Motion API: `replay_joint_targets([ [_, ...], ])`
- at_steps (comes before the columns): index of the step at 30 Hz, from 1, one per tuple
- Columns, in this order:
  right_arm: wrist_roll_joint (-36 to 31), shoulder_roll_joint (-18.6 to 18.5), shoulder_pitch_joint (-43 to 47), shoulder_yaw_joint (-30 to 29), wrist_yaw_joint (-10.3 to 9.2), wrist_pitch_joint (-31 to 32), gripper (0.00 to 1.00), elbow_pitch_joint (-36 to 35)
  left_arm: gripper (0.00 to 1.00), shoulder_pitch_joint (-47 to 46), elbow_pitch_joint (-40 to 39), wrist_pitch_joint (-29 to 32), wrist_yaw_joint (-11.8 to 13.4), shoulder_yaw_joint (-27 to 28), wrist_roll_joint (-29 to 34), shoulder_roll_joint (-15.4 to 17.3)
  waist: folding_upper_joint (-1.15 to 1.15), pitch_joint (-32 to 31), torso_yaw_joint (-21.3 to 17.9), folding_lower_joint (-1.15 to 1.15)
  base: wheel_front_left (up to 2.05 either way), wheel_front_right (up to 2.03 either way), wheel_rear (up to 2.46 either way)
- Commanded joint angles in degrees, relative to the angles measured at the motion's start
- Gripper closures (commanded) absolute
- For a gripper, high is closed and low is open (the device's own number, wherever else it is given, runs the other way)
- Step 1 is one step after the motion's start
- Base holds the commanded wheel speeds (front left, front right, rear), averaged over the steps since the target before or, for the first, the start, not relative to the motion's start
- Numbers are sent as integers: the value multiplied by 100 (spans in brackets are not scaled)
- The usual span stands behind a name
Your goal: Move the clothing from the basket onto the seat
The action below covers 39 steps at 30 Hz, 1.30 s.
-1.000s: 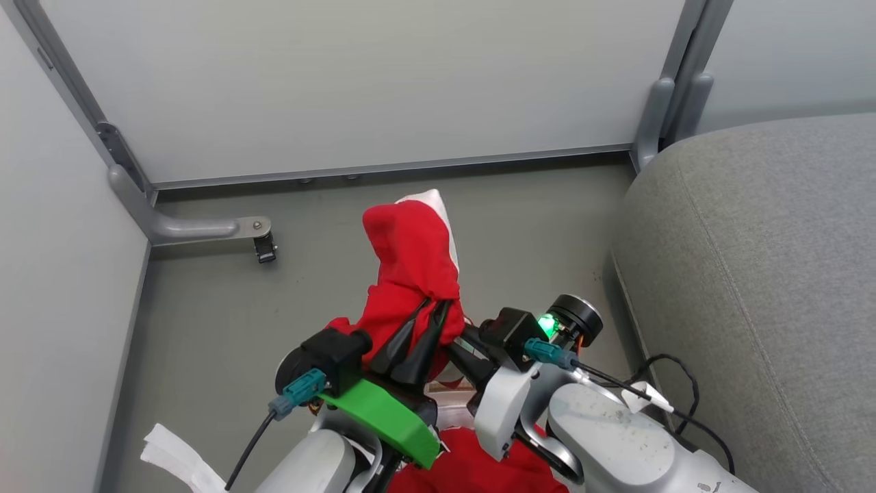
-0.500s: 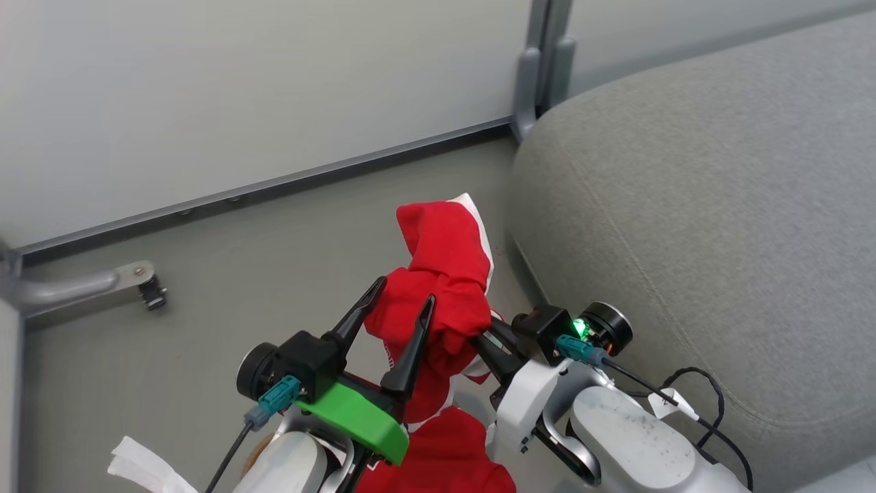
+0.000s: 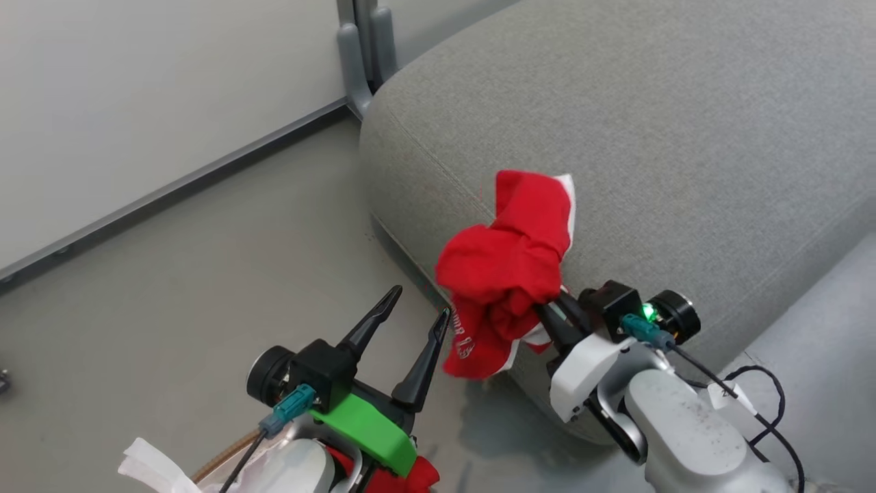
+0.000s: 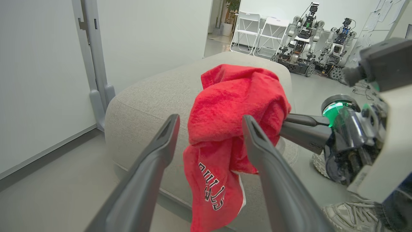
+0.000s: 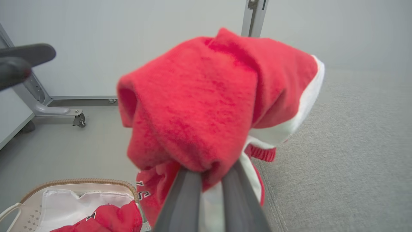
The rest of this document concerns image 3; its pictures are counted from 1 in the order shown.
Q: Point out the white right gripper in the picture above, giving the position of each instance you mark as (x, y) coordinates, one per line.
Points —
(592, 370)

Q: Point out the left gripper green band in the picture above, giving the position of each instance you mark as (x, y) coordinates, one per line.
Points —
(369, 428)

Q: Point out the red white printed garment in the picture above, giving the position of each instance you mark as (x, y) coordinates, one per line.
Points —
(503, 263)

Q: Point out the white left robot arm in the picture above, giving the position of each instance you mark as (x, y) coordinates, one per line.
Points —
(301, 469)

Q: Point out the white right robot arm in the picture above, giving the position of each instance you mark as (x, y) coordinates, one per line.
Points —
(691, 438)

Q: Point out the plain red garment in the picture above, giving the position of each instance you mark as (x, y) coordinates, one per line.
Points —
(404, 479)

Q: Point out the grey fabric sofa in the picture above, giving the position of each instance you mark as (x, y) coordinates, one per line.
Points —
(650, 157)

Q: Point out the white crumpled cloth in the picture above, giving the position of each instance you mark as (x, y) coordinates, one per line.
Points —
(154, 469)

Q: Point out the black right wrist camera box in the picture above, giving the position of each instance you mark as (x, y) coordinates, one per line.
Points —
(619, 308)

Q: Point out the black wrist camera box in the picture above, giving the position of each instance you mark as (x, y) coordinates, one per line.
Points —
(323, 370)
(619, 308)

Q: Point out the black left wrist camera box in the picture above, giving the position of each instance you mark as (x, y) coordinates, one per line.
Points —
(323, 370)

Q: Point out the grey partition foot bracket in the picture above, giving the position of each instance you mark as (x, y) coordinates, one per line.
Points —
(359, 65)

